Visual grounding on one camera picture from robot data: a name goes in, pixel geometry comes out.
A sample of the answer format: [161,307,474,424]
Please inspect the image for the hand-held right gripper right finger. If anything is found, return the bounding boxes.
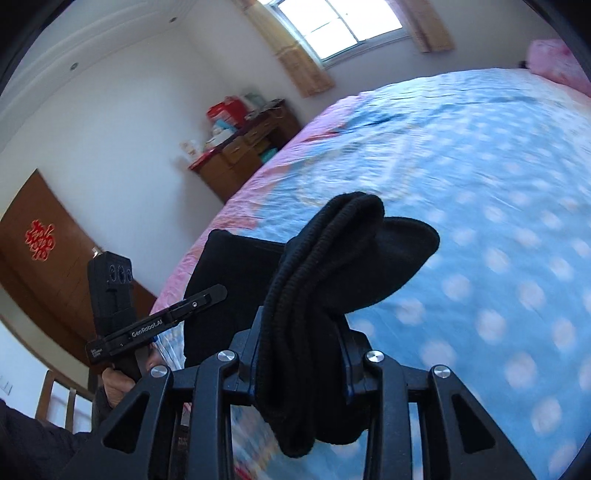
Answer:
[339,319,537,480]

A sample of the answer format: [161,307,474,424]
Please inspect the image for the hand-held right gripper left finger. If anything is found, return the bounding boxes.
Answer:
[60,307,267,480]

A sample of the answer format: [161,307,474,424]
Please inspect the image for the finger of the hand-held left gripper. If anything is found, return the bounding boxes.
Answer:
[167,284,229,325]

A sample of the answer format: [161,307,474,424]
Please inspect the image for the black pants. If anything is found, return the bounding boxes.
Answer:
[183,193,441,459]

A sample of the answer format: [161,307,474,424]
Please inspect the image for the person's left forearm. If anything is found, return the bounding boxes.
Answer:
[0,387,112,480]

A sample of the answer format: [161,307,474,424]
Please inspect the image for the person's left hand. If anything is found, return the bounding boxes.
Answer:
[100,352,161,411]

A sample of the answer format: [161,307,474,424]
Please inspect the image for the brown wooden door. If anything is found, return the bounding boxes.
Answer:
[0,170,158,357]

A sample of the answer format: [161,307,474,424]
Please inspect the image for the red paper door decoration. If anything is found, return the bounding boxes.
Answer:
[25,220,57,263]

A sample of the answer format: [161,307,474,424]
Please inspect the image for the wooden chair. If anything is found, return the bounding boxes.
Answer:
[37,369,94,435]

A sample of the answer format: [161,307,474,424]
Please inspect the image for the brown wooden desk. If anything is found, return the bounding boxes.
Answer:
[188,104,304,204]

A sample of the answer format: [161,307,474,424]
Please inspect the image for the red gift bag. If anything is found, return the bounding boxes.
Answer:
[207,96,246,123]

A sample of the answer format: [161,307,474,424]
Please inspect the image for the pink and blue patchwork bedsheet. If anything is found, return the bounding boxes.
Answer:
[150,68,591,480]

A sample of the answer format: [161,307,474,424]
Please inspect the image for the beige patterned curtain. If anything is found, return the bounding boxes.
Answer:
[388,0,456,54]
[245,0,336,98]

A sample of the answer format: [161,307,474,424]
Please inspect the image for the window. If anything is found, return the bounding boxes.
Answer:
[268,0,410,66]

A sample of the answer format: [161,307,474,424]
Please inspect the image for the pink floral pillow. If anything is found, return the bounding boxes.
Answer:
[529,39,591,99]

